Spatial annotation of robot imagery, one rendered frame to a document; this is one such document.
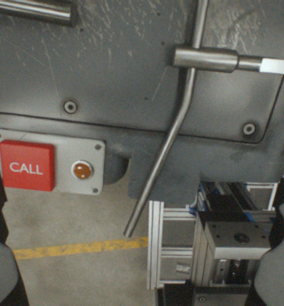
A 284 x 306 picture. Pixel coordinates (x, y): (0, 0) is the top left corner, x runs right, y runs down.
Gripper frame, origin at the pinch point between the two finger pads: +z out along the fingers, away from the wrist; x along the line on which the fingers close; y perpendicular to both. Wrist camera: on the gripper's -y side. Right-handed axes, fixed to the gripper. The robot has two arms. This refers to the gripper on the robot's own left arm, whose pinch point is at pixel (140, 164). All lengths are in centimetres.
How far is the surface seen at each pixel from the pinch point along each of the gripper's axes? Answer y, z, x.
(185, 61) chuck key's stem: -3.2, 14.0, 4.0
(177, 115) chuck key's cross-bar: 2.3, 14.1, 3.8
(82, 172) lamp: 9.9, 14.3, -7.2
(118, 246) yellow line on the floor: 153, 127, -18
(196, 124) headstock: 3.8, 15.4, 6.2
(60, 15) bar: -6.9, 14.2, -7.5
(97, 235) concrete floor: 142, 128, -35
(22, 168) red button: 9.0, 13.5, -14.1
